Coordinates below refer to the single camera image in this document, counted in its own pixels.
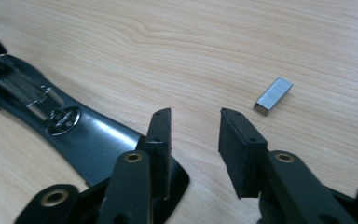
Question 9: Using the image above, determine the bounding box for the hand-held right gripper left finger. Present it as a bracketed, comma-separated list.
[135, 107, 172, 201]

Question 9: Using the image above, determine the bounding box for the black stapler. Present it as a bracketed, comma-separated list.
[0, 22, 191, 224]

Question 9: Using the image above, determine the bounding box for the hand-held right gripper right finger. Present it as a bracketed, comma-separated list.
[217, 107, 269, 200]

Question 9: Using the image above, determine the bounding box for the silver staple strip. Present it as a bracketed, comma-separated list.
[253, 77, 294, 117]

